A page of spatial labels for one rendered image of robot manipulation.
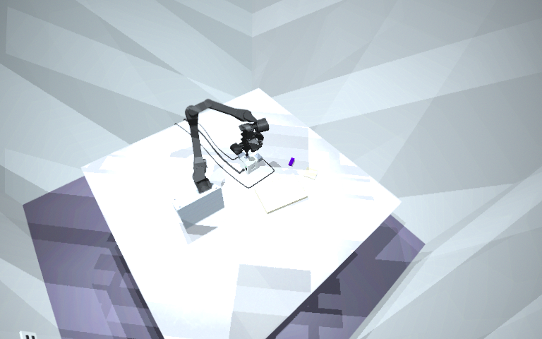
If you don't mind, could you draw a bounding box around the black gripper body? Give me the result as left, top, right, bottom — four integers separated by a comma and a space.
230, 131, 264, 155

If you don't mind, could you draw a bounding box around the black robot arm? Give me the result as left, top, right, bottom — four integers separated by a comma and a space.
185, 99, 270, 194

